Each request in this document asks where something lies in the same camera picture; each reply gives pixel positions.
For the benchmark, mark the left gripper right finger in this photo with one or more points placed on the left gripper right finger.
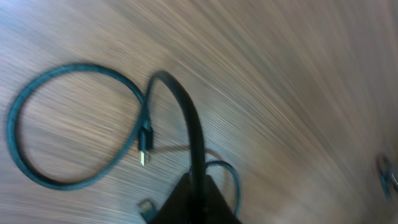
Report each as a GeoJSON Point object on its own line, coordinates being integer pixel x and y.
{"type": "Point", "coordinates": [217, 210]}

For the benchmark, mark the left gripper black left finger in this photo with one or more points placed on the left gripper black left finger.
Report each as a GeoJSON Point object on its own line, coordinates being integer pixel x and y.
{"type": "Point", "coordinates": [180, 206]}

